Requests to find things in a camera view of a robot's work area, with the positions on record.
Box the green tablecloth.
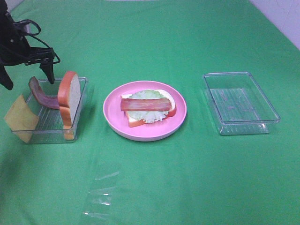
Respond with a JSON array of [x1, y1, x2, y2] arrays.
[[0, 0, 300, 225]]

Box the clear plastic wrap sheet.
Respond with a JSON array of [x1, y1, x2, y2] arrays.
[[79, 162, 121, 225]]

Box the pink round plate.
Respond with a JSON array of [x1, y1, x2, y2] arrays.
[[103, 81, 187, 142]]

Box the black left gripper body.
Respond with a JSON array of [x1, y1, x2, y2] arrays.
[[0, 0, 56, 66]]

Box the green lettuce leaf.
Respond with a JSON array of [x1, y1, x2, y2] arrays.
[[121, 90, 176, 127]]

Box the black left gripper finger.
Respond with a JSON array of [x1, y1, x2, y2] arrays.
[[39, 62, 55, 84], [0, 65, 13, 90]]

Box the clear right plastic container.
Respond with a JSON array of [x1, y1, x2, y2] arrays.
[[203, 72, 281, 135]]

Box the clear left plastic container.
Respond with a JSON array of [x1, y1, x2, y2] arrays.
[[11, 77, 89, 144]]

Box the yellow cheese slice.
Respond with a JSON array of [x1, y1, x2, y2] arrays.
[[4, 94, 39, 143]]

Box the white bread slice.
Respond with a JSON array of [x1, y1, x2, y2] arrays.
[[120, 90, 176, 128]]

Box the bacon strip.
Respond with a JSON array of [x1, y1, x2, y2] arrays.
[[120, 98, 173, 111], [28, 76, 59, 110]]

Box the left bread slice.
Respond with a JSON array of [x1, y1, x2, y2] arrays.
[[57, 71, 81, 140]]

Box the clear plastic container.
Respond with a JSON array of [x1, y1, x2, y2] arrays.
[[203, 72, 281, 135], [11, 77, 89, 144]]

